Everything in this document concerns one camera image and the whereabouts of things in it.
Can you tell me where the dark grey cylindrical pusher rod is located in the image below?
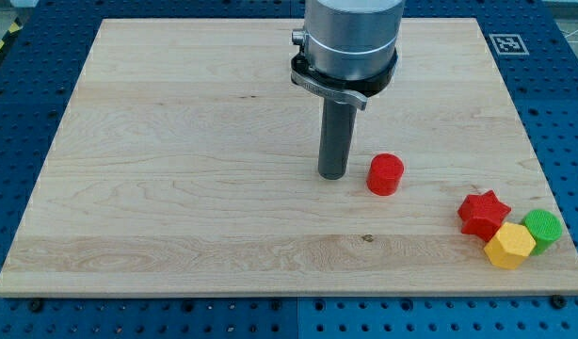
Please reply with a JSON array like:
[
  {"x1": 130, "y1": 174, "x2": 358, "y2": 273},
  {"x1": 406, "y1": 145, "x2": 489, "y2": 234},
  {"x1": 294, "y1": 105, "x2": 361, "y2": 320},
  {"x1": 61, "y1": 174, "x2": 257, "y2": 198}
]
[{"x1": 318, "y1": 99, "x2": 357, "y2": 180}]

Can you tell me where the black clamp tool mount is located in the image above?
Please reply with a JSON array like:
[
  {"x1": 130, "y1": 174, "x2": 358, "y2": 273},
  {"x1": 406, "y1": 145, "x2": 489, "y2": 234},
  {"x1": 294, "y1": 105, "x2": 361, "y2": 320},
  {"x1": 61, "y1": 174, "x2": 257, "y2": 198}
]
[{"x1": 291, "y1": 52, "x2": 398, "y2": 110}]

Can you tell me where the red cylinder block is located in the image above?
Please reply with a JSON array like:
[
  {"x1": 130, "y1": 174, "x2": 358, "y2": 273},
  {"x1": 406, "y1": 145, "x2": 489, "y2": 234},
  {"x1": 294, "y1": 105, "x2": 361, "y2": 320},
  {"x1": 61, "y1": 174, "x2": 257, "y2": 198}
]
[{"x1": 366, "y1": 153, "x2": 405, "y2": 196}]

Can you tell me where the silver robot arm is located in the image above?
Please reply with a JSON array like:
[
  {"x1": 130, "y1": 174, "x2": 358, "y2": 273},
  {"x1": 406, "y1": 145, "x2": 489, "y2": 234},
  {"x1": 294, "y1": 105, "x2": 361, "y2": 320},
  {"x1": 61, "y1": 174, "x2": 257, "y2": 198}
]
[{"x1": 290, "y1": 0, "x2": 405, "y2": 180}]

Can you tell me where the red star block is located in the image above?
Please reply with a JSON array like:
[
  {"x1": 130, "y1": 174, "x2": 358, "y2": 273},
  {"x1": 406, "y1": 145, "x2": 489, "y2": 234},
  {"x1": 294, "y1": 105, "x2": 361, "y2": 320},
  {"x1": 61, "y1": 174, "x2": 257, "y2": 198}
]
[{"x1": 458, "y1": 190, "x2": 511, "y2": 242}]

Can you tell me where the light wooden board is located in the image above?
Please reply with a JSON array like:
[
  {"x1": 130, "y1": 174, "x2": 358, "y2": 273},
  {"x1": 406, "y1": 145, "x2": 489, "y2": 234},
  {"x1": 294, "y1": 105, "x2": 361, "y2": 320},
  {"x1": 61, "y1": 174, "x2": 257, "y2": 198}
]
[{"x1": 0, "y1": 18, "x2": 578, "y2": 298}]

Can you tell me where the white fiducial marker tag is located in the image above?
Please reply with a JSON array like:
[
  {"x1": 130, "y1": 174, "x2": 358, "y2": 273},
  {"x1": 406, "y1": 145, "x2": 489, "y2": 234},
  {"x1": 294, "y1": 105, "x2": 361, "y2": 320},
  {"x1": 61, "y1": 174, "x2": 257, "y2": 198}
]
[{"x1": 490, "y1": 33, "x2": 529, "y2": 56}]

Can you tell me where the yellow hexagon block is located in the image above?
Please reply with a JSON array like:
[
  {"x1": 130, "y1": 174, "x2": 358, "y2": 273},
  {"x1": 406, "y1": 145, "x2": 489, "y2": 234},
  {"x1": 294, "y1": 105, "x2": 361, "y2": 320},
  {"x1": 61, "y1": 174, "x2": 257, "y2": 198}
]
[{"x1": 483, "y1": 222, "x2": 536, "y2": 269}]

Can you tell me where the green cylinder block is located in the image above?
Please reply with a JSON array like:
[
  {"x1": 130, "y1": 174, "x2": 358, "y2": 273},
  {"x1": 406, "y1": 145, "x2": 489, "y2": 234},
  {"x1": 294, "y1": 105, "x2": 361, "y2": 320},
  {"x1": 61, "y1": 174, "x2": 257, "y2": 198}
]
[{"x1": 522, "y1": 209, "x2": 562, "y2": 255}]

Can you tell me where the yellow black hazard tape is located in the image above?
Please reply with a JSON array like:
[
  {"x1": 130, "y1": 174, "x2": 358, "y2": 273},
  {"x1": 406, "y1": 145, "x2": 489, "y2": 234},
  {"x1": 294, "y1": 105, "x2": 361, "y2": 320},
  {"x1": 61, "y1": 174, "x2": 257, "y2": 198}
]
[{"x1": 0, "y1": 17, "x2": 24, "y2": 63}]

